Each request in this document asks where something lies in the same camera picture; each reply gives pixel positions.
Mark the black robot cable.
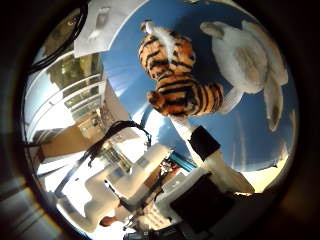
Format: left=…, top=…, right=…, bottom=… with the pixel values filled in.
left=54, top=120, right=153, bottom=198

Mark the tiger plush toy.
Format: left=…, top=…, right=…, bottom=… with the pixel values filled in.
left=138, top=19, right=225, bottom=118

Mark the blue striped cable bundle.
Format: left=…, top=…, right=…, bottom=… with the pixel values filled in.
left=169, top=151, right=198, bottom=173

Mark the white turtle plush toy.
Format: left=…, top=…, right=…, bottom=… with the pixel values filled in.
left=199, top=19, right=290, bottom=133

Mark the black looped cable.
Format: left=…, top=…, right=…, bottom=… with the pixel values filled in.
left=29, top=2, right=90, bottom=74

